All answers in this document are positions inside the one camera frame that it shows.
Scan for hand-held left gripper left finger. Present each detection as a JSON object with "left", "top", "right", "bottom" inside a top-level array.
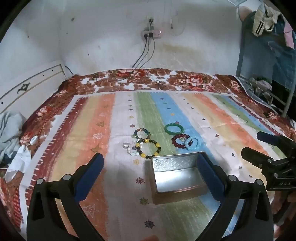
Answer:
[{"left": 26, "top": 152, "right": 109, "bottom": 241}]

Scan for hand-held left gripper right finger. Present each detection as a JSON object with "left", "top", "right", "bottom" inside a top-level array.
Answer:
[{"left": 196, "top": 153, "right": 274, "bottom": 241}]

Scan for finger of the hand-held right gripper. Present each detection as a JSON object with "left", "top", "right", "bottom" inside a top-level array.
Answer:
[
  {"left": 241, "top": 147, "right": 275, "bottom": 173},
  {"left": 257, "top": 131, "right": 296, "bottom": 151}
]

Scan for silver metal tin box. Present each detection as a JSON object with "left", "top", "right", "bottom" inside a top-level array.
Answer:
[{"left": 151, "top": 151, "right": 209, "bottom": 202}]

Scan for green jade bangle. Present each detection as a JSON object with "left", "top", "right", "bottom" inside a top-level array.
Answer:
[{"left": 164, "top": 124, "right": 185, "bottom": 135}]

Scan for multicolour bead bracelet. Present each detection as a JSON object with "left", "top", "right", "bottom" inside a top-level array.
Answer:
[{"left": 134, "top": 128, "right": 151, "bottom": 140}]

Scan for pile of clothes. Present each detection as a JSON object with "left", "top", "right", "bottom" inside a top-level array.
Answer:
[{"left": 246, "top": 77, "right": 281, "bottom": 106}]

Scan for striped colourful blanket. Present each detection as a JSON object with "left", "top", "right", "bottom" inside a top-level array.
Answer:
[{"left": 20, "top": 91, "right": 289, "bottom": 241}]

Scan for white plastic bag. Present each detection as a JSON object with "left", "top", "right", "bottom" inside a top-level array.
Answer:
[{"left": 4, "top": 144, "right": 32, "bottom": 184}]

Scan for blue jeans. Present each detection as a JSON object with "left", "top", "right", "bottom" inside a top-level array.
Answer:
[{"left": 268, "top": 16, "right": 296, "bottom": 87}]

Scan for metal chair with clothes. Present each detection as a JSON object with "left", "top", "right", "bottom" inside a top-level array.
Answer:
[{"left": 235, "top": 22, "right": 296, "bottom": 117}]

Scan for grey crumpled cloth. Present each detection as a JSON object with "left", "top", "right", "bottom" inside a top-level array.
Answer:
[{"left": 0, "top": 110, "right": 27, "bottom": 164}]

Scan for pink hanging cloth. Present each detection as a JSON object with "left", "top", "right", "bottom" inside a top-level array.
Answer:
[{"left": 283, "top": 22, "right": 295, "bottom": 49}]

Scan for white bed headboard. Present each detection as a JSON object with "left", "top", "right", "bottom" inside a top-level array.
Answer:
[{"left": 0, "top": 64, "right": 67, "bottom": 114}]

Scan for white striped jacket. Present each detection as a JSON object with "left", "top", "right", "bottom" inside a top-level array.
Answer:
[{"left": 252, "top": 3, "right": 282, "bottom": 37}]

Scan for pink power strip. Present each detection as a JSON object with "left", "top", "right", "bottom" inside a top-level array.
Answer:
[{"left": 141, "top": 27, "right": 162, "bottom": 39}]

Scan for light blue bead bracelet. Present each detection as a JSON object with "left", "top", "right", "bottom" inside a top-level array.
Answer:
[{"left": 184, "top": 138, "right": 200, "bottom": 151}]

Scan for dark red bead bracelet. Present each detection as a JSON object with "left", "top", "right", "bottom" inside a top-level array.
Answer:
[{"left": 171, "top": 134, "right": 189, "bottom": 149}]

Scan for white bead bracelet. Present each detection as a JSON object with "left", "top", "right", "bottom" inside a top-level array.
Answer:
[{"left": 126, "top": 145, "right": 142, "bottom": 158}]

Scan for yellow and dark bead bracelet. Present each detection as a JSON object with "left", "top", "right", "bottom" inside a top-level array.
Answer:
[{"left": 136, "top": 138, "right": 162, "bottom": 159}]

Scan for black power cable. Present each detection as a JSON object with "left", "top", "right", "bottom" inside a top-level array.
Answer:
[
  {"left": 132, "top": 35, "right": 148, "bottom": 68},
  {"left": 136, "top": 35, "right": 156, "bottom": 68}
]

